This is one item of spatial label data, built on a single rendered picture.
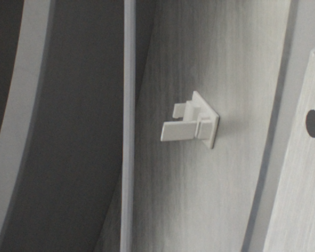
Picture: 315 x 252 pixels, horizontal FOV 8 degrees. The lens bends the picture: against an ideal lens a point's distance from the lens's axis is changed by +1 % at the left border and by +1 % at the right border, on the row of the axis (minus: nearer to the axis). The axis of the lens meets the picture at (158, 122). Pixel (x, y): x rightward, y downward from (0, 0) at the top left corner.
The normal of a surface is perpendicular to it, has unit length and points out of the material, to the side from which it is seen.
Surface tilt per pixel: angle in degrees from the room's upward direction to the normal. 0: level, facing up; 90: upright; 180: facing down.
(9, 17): 66
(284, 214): 90
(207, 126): 115
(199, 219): 90
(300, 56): 90
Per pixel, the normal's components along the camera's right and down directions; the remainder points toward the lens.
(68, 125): 0.40, 0.55
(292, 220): -0.89, 0.06
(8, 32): 0.39, -0.37
